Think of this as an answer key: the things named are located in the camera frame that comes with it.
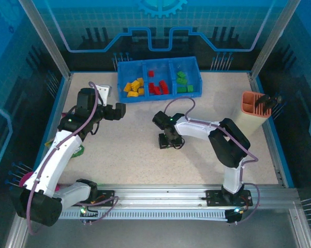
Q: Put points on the blue three-compartment bin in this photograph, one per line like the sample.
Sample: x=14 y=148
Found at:
x=130 y=72

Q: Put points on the beige orange utensil holder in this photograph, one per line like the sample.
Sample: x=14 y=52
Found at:
x=248 y=121

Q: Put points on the aluminium frame post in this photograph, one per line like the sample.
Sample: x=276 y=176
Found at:
x=270 y=41
x=48 y=41

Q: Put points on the aluminium mounting rail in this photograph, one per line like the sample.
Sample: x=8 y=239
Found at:
x=157 y=196

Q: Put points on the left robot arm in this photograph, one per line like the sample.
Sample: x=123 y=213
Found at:
x=54 y=157

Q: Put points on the green snack packet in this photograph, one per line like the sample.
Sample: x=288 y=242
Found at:
x=79 y=151

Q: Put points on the black electronics box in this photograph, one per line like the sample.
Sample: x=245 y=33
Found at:
x=233 y=218
x=89 y=214

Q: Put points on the long yellow lego brick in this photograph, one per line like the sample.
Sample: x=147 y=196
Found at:
x=135 y=85

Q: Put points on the green lego brick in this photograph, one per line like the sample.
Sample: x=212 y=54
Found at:
x=190 y=89
x=182 y=81
x=181 y=75
x=181 y=90

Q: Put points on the large pink cup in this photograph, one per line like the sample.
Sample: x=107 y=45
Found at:
x=24 y=179

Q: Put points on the small red lego brick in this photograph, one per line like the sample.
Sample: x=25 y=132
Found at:
x=151 y=74

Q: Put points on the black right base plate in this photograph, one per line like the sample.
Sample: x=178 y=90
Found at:
x=212 y=197

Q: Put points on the black utensil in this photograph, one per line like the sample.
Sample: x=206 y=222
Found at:
x=264 y=100

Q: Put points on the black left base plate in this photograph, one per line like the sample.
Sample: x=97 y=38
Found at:
x=107 y=197

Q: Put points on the orange lego brick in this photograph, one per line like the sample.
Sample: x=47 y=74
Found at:
x=132 y=94
x=127 y=87

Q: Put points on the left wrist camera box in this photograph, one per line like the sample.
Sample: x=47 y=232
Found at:
x=103 y=91

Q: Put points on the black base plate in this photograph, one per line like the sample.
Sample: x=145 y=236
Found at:
x=107 y=197
x=212 y=197

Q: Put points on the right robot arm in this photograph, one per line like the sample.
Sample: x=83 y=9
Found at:
x=230 y=144

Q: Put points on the small pink cup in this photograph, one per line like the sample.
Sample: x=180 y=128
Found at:
x=57 y=187

